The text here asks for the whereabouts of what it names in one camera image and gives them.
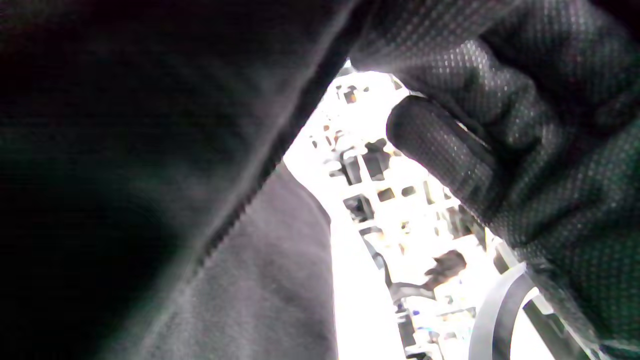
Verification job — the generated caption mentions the grey white left controller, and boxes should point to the grey white left controller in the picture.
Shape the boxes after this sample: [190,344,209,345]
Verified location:
[467,262,543,360]

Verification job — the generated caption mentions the black denim trousers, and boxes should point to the black denim trousers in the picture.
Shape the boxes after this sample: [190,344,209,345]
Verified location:
[0,0,363,360]

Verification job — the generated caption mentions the person's left hand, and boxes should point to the person's left hand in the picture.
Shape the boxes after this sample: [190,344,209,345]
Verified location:
[350,0,640,351]

